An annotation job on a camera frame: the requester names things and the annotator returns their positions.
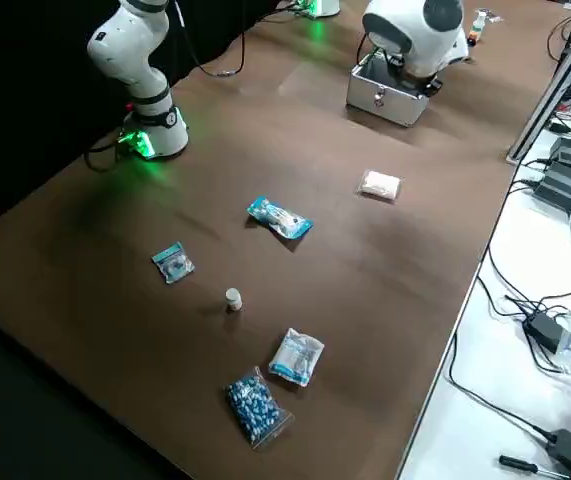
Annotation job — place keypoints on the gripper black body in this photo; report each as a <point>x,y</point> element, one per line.
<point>430,86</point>

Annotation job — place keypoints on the aluminium medicine box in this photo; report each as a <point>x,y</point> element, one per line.
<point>390,107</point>

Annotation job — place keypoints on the white gauze packet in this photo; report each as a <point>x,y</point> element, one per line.
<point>379,184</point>

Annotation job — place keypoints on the long blue cotton swab packet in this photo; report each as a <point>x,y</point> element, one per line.
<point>279,216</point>

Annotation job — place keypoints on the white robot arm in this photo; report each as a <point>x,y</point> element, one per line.
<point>125,55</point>
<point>415,30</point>

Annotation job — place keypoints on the clear bottle white cap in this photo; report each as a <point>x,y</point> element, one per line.
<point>479,21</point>

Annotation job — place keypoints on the clear packet brown swab sticks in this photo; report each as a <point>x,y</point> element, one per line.
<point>495,19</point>

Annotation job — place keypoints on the small black adapter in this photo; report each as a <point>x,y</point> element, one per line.
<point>544,330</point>

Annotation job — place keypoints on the small white pill bottle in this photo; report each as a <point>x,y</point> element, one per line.
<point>233,299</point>

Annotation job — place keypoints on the white packet blue edge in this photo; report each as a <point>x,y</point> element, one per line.
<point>296,356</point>

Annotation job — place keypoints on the small square blue packet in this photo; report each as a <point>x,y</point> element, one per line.
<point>173,263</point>

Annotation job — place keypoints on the blue white capsule bag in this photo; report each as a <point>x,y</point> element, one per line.
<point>256,406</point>

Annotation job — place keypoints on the aluminium post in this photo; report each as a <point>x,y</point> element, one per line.
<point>545,100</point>

